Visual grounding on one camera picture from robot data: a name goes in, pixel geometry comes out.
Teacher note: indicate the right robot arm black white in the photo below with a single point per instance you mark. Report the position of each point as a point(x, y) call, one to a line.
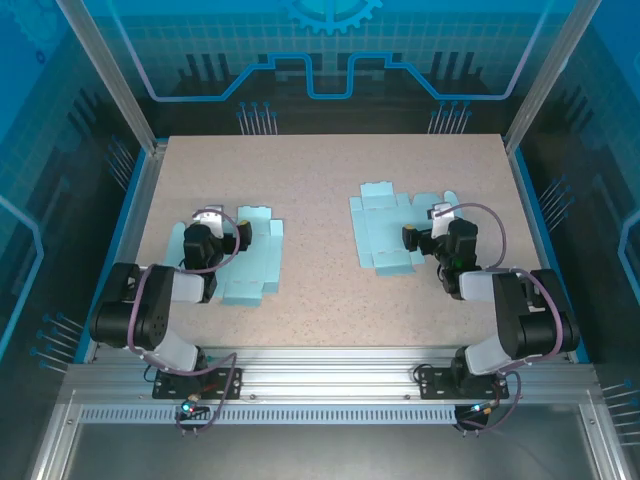
point(510, 310)

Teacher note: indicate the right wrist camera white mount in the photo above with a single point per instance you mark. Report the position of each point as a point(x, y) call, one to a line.
point(441, 220)

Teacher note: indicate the small connector with lights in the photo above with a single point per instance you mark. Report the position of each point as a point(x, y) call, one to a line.
point(480, 410)
point(189, 407)

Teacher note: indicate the light blue paper box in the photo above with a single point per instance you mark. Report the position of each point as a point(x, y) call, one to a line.
point(375, 225)
point(255, 270)

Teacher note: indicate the aluminium frame post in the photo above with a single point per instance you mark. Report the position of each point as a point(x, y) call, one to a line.
point(115, 75)
point(549, 75)

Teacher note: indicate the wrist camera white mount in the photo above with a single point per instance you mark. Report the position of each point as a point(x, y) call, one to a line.
point(212, 220)
point(441, 220)

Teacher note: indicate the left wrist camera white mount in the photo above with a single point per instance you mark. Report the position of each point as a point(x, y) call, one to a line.
point(212, 220)

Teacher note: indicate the aluminium mounting rail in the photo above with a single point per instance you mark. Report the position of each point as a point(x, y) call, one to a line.
point(325, 375)

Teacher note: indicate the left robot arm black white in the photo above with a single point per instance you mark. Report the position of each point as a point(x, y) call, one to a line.
point(150, 310)

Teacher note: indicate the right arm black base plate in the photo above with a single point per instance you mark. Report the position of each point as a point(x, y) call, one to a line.
point(434, 386)

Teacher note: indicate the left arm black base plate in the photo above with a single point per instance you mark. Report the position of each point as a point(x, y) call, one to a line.
point(230, 386)

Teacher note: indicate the aluminium side rail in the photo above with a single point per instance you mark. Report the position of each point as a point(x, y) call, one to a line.
point(141, 200)

